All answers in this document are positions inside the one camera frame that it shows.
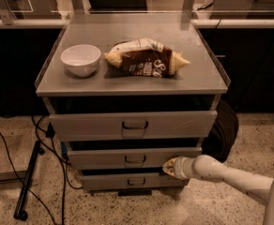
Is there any grey drawer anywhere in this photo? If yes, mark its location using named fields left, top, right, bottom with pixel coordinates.
left=68, top=147, right=202, bottom=170
left=50, top=111, right=217, bottom=142
left=80, top=172, right=189, bottom=191

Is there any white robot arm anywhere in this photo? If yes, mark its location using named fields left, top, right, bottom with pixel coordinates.
left=162, top=155, right=274, bottom=225

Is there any grey bottom drawer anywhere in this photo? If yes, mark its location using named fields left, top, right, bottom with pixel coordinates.
left=80, top=172, right=189, bottom=191

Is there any grey metal drawer cabinet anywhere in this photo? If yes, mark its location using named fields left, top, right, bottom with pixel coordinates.
left=36, top=13, right=230, bottom=192

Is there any grey top drawer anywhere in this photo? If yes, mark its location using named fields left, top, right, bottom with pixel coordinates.
left=50, top=111, right=217, bottom=142

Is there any black backpack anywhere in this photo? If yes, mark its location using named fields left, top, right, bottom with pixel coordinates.
left=202, top=99, right=239, bottom=162

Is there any brown chip bag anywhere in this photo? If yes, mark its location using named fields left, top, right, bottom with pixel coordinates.
left=104, top=37, right=190, bottom=78

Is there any white ceramic bowl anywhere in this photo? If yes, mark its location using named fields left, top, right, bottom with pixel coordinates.
left=60, top=44, right=101, bottom=77

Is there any black stand leg with wheel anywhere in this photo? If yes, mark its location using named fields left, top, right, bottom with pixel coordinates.
left=14, top=141, right=41, bottom=221

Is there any black floor cable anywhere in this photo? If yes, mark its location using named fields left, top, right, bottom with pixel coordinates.
left=0, top=115, right=84, bottom=225

